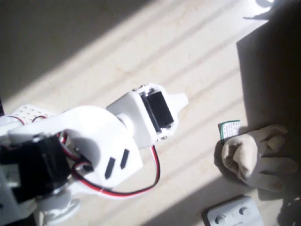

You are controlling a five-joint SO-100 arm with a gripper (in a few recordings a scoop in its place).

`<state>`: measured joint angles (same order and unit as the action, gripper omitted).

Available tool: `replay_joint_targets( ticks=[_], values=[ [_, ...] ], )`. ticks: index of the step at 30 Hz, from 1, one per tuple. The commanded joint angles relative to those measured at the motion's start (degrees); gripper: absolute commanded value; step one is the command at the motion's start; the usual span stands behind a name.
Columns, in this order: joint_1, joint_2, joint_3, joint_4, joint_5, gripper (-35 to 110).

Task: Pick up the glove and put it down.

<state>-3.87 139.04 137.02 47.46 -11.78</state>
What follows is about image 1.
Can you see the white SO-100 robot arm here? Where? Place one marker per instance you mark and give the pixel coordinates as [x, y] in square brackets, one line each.
[94, 127]

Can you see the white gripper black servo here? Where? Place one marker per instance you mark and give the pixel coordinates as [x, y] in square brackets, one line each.
[158, 110]

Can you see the green white paper label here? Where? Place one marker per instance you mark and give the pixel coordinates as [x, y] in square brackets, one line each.
[229, 130]

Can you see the white device with two knobs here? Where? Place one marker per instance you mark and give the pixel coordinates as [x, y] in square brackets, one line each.
[232, 212]

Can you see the cream knitted work glove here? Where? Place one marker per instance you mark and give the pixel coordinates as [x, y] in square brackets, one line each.
[244, 155]

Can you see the white perforated base plate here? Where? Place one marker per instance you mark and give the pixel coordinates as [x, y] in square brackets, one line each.
[30, 110]

